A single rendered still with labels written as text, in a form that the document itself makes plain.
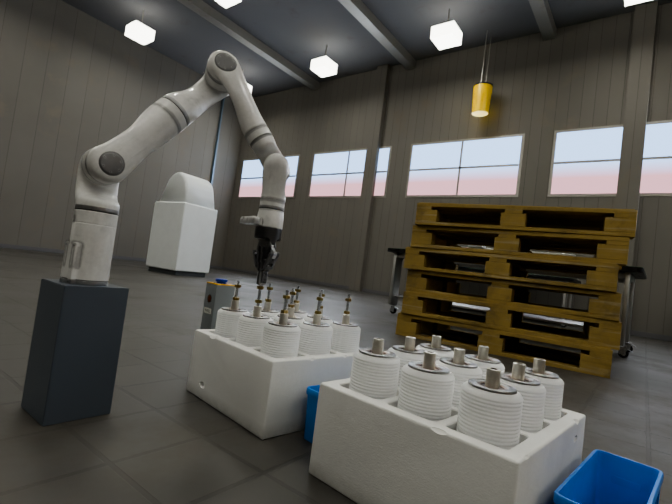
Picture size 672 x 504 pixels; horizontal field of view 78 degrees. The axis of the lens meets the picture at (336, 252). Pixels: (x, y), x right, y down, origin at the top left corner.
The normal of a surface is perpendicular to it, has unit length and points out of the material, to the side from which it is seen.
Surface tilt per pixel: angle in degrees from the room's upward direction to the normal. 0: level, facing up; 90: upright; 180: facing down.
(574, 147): 90
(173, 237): 90
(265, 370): 90
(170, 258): 90
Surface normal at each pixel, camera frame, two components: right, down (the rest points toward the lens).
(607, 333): -0.48, -0.11
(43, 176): 0.79, 0.07
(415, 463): -0.68, -0.12
